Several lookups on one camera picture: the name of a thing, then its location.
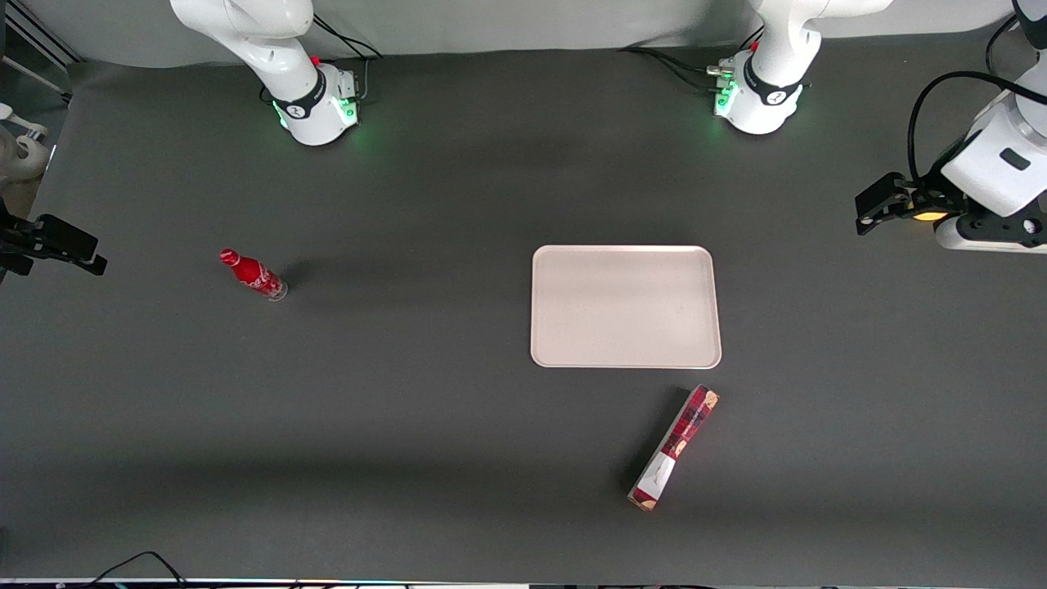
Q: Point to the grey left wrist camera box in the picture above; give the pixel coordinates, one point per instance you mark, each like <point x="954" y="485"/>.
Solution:
<point x="994" y="239"/>

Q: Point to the beige rectangular plastic tray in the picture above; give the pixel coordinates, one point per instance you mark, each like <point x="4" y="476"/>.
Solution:
<point x="626" y="307"/>

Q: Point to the aluminium frame profile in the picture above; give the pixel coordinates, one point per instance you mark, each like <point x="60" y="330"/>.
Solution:
<point x="33" y="37"/>

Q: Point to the yellow lemon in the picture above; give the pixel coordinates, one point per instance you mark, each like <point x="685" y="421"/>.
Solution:
<point x="930" y="216"/>

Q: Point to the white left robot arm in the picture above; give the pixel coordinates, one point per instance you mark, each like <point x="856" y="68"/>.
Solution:
<point x="769" y="106"/>

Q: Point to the red cola bottle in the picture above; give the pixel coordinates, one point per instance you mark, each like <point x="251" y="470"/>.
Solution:
<point x="255" y="276"/>

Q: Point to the red plaid cookie box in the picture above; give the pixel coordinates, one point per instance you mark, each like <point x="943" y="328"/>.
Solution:
<point x="679" y="442"/>

